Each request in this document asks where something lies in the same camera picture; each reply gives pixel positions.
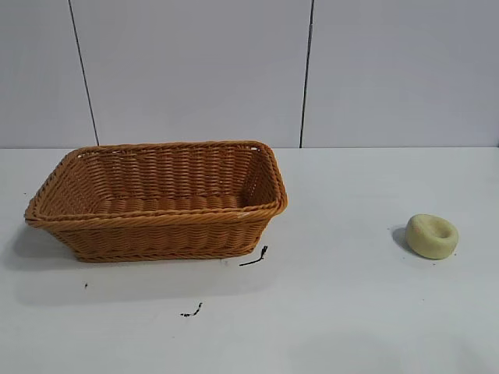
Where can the pale yellow egg yolk pastry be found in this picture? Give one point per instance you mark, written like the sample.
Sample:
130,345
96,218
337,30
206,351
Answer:
430,237

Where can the brown woven wicker basket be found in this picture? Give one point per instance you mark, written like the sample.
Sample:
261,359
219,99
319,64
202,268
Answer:
163,230

